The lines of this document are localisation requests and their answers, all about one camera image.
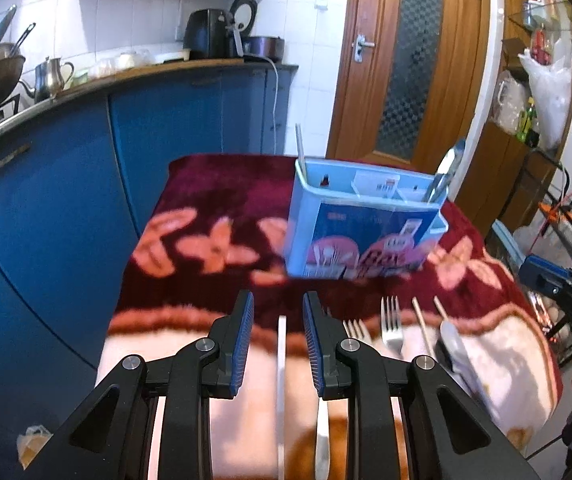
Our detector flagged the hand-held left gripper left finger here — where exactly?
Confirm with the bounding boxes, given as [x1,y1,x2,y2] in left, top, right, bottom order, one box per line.
[28,290,257,480]

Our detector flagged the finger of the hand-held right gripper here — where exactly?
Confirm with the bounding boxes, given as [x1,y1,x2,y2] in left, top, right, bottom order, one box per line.
[518,255,572,303]

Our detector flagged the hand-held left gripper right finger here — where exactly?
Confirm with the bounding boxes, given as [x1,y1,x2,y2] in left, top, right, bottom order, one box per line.
[302,291,542,480]

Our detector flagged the silver fork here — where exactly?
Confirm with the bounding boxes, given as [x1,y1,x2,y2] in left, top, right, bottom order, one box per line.
[343,319,373,344]
[381,296,405,361]

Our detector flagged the silver table knife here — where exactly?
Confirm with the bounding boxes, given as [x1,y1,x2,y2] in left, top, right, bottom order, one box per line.
[314,397,331,480]

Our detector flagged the silver spoon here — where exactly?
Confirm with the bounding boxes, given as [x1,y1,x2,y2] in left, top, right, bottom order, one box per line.
[437,320,494,413]

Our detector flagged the light blue utensil holder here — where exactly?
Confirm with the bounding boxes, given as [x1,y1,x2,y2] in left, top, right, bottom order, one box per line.
[286,156,449,281]

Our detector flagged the light blue plastic lid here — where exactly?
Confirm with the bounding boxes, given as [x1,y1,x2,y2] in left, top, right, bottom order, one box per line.
[490,220,527,271]

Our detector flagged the black metal rack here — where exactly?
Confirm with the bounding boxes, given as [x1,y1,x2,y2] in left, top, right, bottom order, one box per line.
[511,150,572,281]

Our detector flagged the wooden shelf unit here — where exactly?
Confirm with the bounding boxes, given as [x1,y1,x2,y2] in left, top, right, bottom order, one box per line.
[453,0,572,241]

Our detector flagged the dark red floral blanket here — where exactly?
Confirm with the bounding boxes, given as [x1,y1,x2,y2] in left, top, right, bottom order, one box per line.
[96,154,564,480]

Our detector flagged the green bottles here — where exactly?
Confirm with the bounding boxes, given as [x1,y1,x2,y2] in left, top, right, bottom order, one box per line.
[516,97,542,148]

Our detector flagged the clear plastic jug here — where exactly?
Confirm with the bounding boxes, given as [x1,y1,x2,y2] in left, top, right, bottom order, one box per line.
[491,70,532,133]

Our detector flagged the white plastic bag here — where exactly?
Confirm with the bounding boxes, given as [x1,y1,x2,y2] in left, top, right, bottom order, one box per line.
[518,42,572,151]

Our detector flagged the wooden door with glass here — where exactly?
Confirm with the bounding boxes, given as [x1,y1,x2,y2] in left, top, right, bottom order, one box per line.
[327,0,491,171]

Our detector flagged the blue base kitchen cabinet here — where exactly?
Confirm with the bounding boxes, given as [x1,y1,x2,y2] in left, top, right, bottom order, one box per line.
[0,62,299,461]

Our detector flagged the plastic bag on floor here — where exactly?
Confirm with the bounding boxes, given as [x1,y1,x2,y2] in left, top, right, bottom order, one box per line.
[16,425,51,471]

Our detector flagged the white food container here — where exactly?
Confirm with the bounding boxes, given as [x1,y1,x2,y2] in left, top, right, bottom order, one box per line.
[153,50,191,65]

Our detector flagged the white bag on counter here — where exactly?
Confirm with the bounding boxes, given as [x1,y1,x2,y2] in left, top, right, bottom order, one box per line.
[88,50,154,79]

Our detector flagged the black air fryer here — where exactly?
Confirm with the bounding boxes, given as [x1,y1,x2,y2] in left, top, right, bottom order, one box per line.
[184,8,244,61]

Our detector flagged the steel kettle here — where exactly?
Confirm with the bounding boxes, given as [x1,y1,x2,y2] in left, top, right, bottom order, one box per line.
[20,56,75,103]

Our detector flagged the steel spatula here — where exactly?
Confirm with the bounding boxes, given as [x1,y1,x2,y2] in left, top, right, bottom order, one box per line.
[8,22,36,58]

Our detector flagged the appliance power cable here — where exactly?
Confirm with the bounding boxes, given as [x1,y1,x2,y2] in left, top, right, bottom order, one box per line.
[258,55,283,136]

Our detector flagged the silver door handle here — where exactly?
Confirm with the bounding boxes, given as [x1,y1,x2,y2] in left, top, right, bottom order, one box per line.
[353,34,375,64]

